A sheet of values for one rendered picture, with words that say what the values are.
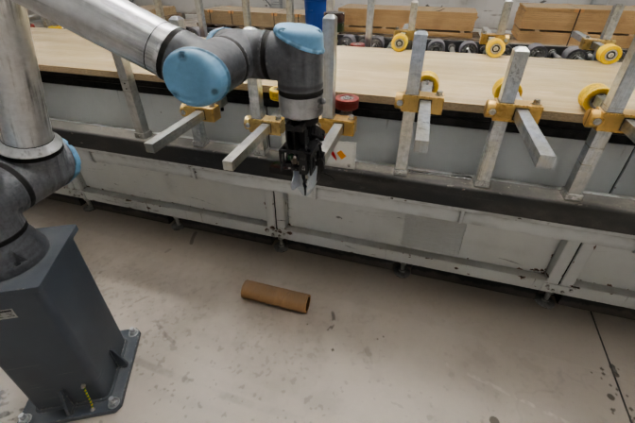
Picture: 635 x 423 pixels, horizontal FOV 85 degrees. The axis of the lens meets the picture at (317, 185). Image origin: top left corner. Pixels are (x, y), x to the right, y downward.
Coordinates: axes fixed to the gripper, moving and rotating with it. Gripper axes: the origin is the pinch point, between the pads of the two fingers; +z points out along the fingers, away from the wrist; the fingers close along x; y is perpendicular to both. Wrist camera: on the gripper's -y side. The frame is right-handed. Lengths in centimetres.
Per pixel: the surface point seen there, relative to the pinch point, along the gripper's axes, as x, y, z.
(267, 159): -25.1, -32.7, 12.7
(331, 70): -3.0, -34.5, -19.5
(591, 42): 100, -143, -13
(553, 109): 64, -54, -7
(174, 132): -49, -17, -2
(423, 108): 24.6, -27.3, -13.4
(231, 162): -23.6, -6.6, -0.1
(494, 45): 54, -123, -13
